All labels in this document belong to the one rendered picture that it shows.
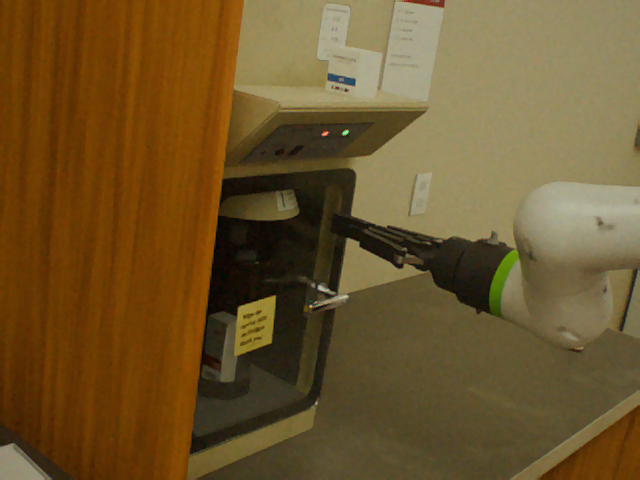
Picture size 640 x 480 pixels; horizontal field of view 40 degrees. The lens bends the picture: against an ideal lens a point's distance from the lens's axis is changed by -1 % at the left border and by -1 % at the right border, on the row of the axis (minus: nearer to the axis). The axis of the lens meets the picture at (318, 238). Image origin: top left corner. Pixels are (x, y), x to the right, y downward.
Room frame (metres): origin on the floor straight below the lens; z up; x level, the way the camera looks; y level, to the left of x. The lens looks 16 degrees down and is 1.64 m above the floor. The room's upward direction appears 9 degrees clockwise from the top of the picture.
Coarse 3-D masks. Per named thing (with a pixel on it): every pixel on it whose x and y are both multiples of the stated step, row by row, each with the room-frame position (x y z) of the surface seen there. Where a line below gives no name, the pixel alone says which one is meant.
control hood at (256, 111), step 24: (240, 96) 1.04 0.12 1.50; (264, 96) 1.03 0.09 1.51; (288, 96) 1.06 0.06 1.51; (312, 96) 1.10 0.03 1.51; (336, 96) 1.14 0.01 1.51; (384, 96) 1.23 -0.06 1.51; (240, 120) 1.04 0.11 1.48; (264, 120) 1.01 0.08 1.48; (288, 120) 1.04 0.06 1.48; (312, 120) 1.08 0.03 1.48; (336, 120) 1.11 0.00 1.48; (360, 120) 1.16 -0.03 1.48; (384, 120) 1.20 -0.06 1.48; (408, 120) 1.25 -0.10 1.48; (240, 144) 1.04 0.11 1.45; (360, 144) 1.24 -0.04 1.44; (384, 144) 1.29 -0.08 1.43
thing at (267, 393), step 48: (240, 192) 1.11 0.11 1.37; (288, 192) 1.19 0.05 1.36; (336, 192) 1.27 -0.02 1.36; (240, 240) 1.12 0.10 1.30; (288, 240) 1.20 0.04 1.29; (336, 240) 1.29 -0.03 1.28; (240, 288) 1.13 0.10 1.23; (288, 288) 1.21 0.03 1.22; (336, 288) 1.30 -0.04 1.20; (288, 336) 1.23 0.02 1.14; (240, 384) 1.15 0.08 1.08; (288, 384) 1.24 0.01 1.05; (192, 432) 1.09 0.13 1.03; (240, 432) 1.16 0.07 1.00
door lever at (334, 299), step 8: (320, 288) 1.27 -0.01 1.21; (320, 296) 1.27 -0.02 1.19; (328, 296) 1.26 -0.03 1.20; (336, 296) 1.23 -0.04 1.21; (344, 296) 1.24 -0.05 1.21; (304, 304) 1.19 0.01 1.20; (312, 304) 1.18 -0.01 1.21; (320, 304) 1.20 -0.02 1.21; (328, 304) 1.21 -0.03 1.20; (336, 304) 1.22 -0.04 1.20; (344, 304) 1.24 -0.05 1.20; (312, 312) 1.18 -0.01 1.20
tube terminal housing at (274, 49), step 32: (256, 0) 1.12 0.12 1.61; (288, 0) 1.16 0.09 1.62; (320, 0) 1.21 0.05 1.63; (352, 0) 1.27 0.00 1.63; (256, 32) 1.12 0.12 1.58; (288, 32) 1.17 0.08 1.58; (352, 32) 1.28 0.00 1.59; (256, 64) 1.13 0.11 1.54; (288, 64) 1.18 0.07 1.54; (320, 64) 1.23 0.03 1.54; (320, 160) 1.26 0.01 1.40; (352, 160) 1.32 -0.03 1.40; (224, 448) 1.16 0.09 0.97; (256, 448) 1.21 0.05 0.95
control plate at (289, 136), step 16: (288, 128) 1.06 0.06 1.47; (304, 128) 1.08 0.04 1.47; (320, 128) 1.11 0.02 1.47; (336, 128) 1.14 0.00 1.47; (352, 128) 1.16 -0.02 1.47; (368, 128) 1.19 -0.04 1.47; (272, 144) 1.08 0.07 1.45; (288, 144) 1.10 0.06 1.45; (304, 144) 1.13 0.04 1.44; (320, 144) 1.16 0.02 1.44; (336, 144) 1.19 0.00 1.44; (256, 160) 1.10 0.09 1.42; (272, 160) 1.12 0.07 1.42
